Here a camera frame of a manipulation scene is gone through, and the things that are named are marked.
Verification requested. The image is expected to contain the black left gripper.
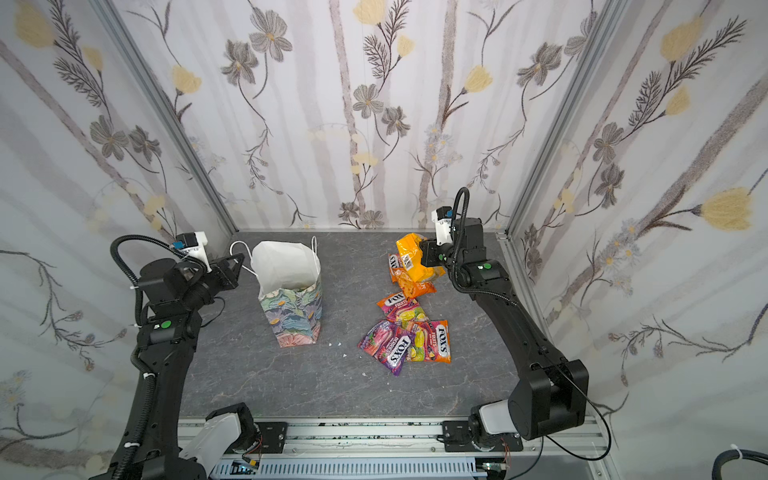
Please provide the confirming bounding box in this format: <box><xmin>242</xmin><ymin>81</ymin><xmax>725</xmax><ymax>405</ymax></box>
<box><xmin>178</xmin><ymin>250</ymin><xmax>245</xmax><ymax>312</ymax></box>

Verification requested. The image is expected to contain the yellow mango gummy bag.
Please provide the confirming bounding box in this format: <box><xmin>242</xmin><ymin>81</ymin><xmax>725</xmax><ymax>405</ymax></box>
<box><xmin>396</xmin><ymin>233</ymin><xmax>446</xmax><ymax>283</ymax></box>

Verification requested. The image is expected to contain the orange corn chips bag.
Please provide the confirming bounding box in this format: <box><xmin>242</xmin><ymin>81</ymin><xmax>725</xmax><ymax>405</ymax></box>
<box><xmin>394</xmin><ymin>269</ymin><xmax>437</xmax><ymax>299</ymax></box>

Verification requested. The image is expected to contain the floral white paper bag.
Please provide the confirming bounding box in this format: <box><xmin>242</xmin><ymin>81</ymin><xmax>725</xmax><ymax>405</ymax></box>
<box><xmin>229</xmin><ymin>237</ymin><xmax>323</xmax><ymax>348</ymax></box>

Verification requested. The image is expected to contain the orange Fox's candy bag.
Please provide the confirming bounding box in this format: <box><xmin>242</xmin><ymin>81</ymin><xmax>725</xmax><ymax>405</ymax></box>
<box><xmin>407</xmin><ymin>320</ymin><xmax>452</xmax><ymax>363</ymax></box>

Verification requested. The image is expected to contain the purple Fox's candy bag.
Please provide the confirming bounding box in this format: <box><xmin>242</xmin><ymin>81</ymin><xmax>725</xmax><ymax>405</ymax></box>
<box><xmin>358</xmin><ymin>320</ymin><xmax>415</xmax><ymax>376</ymax></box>

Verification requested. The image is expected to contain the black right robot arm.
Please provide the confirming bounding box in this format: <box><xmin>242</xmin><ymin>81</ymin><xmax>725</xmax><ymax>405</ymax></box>
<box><xmin>419</xmin><ymin>187</ymin><xmax>589</xmax><ymax>447</ymax></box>

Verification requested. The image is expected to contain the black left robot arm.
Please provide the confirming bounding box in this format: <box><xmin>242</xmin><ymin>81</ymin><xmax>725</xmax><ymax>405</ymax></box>
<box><xmin>101</xmin><ymin>233</ymin><xmax>245</xmax><ymax>479</ymax></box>

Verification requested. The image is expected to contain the red Fox's candy bag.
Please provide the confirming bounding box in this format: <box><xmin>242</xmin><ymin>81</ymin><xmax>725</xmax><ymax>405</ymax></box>
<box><xmin>388</xmin><ymin>254</ymin><xmax>403</xmax><ymax>283</ymax></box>

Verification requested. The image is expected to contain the pink-yellow Fox's candy bag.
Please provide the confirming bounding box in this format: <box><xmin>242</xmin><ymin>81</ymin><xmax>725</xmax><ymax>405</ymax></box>
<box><xmin>377</xmin><ymin>292</ymin><xmax>428</xmax><ymax>329</ymax></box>

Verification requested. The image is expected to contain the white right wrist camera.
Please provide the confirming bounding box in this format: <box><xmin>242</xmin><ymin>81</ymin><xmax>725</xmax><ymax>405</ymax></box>
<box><xmin>431</xmin><ymin>206</ymin><xmax>454</xmax><ymax>246</ymax></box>

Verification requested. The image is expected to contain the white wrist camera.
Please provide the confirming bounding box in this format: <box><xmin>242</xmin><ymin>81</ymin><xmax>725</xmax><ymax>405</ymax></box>
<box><xmin>431</xmin><ymin>206</ymin><xmax>454</xmax><ymax>246</ymax></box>
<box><xmin>171</xmin><ymin>231</ymin><xmax>211</xmax><ymax>272</ymax></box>

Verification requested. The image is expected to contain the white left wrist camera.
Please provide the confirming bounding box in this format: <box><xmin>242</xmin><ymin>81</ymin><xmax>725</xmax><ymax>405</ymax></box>
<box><xmin>171</xmin><ymin>231</ymin><xmax>211</xmax><ymax>272</ymax></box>

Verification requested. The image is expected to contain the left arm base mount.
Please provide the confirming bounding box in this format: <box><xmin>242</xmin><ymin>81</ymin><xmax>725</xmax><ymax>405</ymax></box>
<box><xmin>179</xmin><ymin>402</ymin><xmax>288</xmax><ymax>475</ymax></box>

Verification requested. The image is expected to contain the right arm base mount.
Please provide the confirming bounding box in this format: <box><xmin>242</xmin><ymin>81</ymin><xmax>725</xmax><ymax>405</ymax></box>
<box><xmin>436</xmin><ymin>400</ymin><xmax>523</xmax><ymax>454</ymax></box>

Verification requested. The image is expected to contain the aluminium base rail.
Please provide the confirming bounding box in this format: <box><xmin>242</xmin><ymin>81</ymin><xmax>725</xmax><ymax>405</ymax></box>
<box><xmin>170</xmin><ymin>383</ymin><xmax>619</xmax><ymax>480</ymax></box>

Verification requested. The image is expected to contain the black corrugated cable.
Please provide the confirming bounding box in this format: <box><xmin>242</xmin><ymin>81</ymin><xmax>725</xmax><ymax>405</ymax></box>
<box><xmin>712</xmin><ymin>445</ymin><xmax>768</xmax><ymax>480</ymax></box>

